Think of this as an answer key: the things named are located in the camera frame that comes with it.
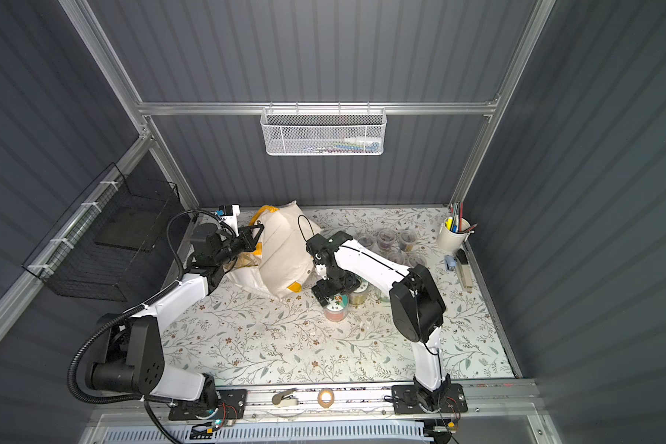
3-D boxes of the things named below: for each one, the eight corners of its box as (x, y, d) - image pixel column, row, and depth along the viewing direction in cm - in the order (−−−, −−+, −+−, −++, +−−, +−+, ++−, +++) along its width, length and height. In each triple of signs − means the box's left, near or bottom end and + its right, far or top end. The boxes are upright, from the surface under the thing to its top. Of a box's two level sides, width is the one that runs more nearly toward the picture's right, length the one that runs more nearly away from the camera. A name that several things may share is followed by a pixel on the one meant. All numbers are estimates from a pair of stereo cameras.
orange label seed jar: (378, 252, 108) (380, 242, 103) (377, 239, 113) (379, 228, 108) (393, 252, 108) (396, 242, 103) (391, 239, 113) (394, 228, 108)
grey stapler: (462, 290, 97) (467, 283, 93) (451, 255, 107) (455, 248, 103) (471, 290, 97) (476, 283, 93) (459, 255, 107) (464, 248, 103)
